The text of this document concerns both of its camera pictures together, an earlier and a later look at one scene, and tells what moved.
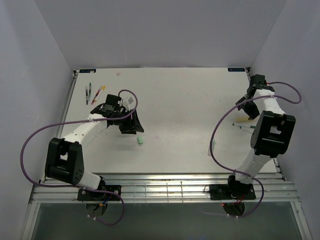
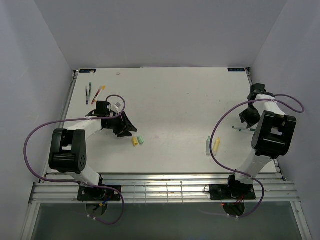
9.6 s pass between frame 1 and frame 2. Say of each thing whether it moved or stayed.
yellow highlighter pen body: moved
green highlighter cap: stayed
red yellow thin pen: stayed
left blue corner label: stayed
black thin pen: stayed
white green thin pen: moved
